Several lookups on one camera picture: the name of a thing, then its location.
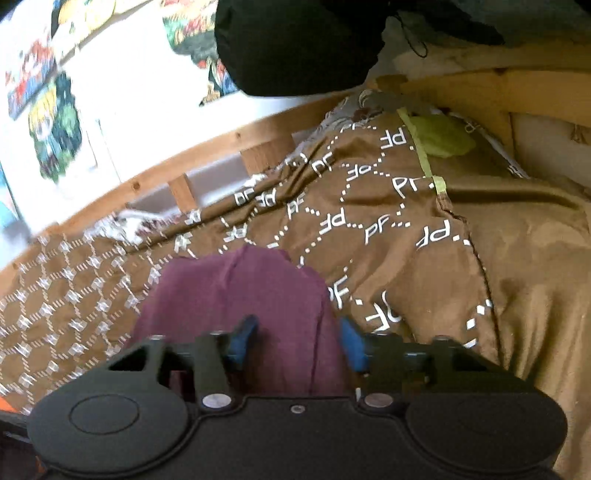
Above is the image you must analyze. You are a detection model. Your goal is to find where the maroon long-sleeve shirt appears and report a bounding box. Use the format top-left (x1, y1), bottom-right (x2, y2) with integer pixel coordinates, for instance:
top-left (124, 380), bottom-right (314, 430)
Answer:
top-left (130, 245), bottom-right (349, 396)

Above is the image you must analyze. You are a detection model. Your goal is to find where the brown PF-print blanket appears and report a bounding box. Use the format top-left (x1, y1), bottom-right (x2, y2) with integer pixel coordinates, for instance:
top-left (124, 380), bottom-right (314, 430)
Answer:
top-left (1, 109), bottom-right (590, 479)

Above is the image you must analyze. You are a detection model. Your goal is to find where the white patterned pillow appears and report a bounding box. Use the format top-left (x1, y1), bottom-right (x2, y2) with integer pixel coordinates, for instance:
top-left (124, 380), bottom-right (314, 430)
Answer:
top-left (82, 172), bottom-right (270, 255)

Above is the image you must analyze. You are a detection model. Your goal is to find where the lime green cloth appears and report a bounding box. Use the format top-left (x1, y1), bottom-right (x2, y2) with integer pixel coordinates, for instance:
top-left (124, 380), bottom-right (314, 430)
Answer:
top-left (397, 108), bottom-right (477, 195)

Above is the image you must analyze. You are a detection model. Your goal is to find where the green cartoon wall poster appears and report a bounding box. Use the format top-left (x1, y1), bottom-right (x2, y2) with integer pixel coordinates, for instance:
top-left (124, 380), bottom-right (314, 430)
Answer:
top-left (28, 71), bottom-right (82, 184)

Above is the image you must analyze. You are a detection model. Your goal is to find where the wooden bed frame rail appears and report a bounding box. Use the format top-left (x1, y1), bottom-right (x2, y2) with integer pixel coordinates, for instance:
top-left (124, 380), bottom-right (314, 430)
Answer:
top-left (0, 66), bottom-right (591, 296)

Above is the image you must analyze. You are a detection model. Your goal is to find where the colourful flower wall poster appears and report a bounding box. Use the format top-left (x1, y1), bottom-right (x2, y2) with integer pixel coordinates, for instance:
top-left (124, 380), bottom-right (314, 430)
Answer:
top-left (159, 0), bottom-right (238, 106)

